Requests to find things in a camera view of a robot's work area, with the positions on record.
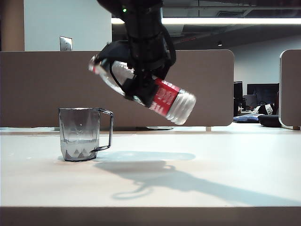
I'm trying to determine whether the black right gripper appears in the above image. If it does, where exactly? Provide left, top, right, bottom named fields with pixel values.
left=123, top=32, right=172, bottom=108

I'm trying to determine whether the clear red-label water bottle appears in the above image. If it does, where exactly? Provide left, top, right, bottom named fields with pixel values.
left=88, top=54, right=197, bottom=126

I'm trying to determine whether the clear grey plastic mug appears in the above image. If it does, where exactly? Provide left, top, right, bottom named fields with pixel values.
left=58, top=107, right=114, bottom=162

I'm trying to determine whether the grey monitor stand base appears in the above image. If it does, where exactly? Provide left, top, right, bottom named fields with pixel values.
left=146, top=126, right=174, bottom=131

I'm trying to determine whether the long ceiling light strip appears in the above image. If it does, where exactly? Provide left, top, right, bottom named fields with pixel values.
left=111, top=17, right=301, bottom=25

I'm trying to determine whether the large brown desk partition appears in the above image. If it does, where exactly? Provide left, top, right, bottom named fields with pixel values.
left=0, top=49, right=235, bottom=131

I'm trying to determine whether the dark computer monitor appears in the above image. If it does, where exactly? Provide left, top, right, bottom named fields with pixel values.
left=246, top=82, right=280, bottom=108

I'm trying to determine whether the black and white bag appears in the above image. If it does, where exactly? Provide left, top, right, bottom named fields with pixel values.
left=254, top=102, right=276, bottom=116

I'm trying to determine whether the black round cushion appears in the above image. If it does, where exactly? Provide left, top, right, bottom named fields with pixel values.
left=257, top=113, right=282, bottom=128

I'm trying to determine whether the small brown rounded desk partition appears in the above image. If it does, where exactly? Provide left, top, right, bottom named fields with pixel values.
left=279, top=48, right=301, bottom=130

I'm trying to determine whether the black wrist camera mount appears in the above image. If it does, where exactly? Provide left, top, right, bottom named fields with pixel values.
left=98, top=41, right=131, bottom=68

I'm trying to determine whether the metal wall switch plate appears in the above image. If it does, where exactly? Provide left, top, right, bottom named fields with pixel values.
left=59, top=35, right=73, bottom=51

